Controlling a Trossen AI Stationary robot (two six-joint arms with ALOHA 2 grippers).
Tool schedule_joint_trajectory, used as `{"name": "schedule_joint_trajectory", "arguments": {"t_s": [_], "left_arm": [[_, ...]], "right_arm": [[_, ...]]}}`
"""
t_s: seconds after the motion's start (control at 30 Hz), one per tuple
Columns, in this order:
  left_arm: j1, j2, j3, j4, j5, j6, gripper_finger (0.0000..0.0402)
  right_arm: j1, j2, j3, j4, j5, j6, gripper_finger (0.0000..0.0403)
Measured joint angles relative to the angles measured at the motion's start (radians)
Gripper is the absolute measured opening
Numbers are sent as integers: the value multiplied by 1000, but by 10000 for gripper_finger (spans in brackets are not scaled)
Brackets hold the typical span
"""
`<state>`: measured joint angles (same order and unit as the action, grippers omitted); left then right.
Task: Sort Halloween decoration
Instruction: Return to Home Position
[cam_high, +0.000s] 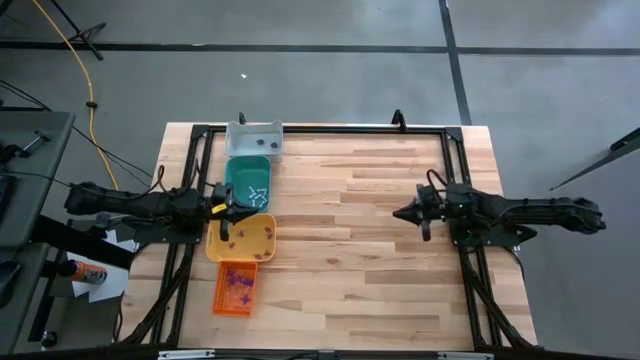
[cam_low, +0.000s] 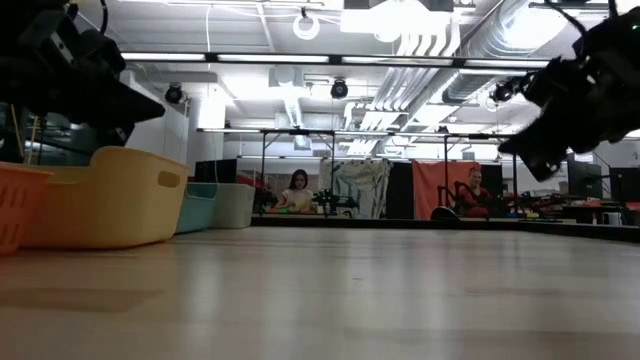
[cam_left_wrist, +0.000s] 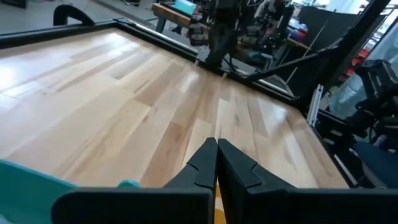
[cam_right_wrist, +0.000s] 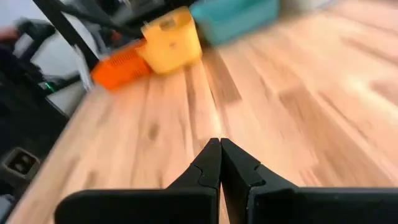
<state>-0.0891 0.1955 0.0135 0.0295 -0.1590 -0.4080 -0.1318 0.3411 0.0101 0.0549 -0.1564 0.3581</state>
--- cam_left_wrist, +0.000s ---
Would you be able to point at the silver aluminium extrusion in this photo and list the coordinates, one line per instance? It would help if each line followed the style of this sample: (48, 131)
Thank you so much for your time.
(315, 104)

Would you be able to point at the blue chair seat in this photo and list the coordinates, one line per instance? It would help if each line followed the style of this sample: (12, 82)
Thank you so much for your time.
(379, 161)

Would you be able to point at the black frame bracket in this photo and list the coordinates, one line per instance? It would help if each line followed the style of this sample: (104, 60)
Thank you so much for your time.
(73, 14)

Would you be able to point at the teal plastic bin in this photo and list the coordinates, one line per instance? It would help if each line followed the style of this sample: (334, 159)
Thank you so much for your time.
(28, 193)

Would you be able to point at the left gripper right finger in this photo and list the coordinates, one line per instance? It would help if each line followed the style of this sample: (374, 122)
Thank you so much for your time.
(311, 208)

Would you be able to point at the wooden background table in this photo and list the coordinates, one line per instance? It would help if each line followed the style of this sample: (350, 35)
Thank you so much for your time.
(171, 14)

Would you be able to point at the black equipment on stand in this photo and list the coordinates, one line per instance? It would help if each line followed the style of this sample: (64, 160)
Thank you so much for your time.
(379, 90)

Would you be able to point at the large black backdrop screen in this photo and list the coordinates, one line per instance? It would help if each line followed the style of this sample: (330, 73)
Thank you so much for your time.
(326, 25)

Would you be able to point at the red stacked crates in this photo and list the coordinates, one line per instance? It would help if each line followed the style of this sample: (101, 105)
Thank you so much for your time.
(357, 59)

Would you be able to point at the teal box on table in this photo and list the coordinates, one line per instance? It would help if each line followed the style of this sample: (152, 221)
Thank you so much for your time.
(185, 6)

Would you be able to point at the silver plastic tarp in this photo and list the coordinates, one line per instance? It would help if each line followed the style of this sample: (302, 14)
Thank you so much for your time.
(351, 93)

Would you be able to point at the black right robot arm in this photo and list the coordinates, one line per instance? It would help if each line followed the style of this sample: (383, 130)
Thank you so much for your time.
(222, 40)

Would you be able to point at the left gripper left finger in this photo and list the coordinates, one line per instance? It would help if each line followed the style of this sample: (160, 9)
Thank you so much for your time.
(140, 208)

